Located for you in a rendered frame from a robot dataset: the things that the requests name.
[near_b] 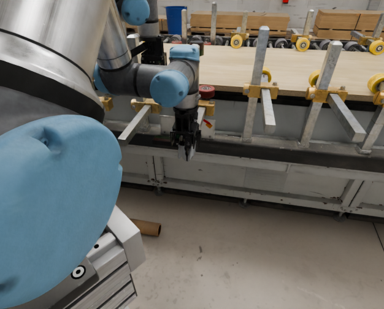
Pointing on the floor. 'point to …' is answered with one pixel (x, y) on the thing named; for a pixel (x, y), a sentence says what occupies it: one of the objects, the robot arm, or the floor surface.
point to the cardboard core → (146, 227)
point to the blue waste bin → (174, 19)
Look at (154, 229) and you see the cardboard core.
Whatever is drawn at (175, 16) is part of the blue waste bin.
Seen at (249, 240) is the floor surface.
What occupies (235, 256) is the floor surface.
